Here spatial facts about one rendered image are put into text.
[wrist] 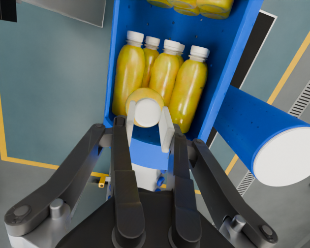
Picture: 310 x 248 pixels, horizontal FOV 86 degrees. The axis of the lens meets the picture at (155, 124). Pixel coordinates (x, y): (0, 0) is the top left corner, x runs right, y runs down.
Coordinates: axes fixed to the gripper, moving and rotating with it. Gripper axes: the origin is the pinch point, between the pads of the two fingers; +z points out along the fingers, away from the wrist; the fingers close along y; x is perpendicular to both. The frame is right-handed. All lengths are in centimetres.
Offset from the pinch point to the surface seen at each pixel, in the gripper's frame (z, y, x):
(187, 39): 36.0, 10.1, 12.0
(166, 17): 36.8, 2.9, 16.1
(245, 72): 118, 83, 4
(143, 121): 2.6, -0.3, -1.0
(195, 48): 21.0, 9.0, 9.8
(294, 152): 29, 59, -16
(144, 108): 3.0, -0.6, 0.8
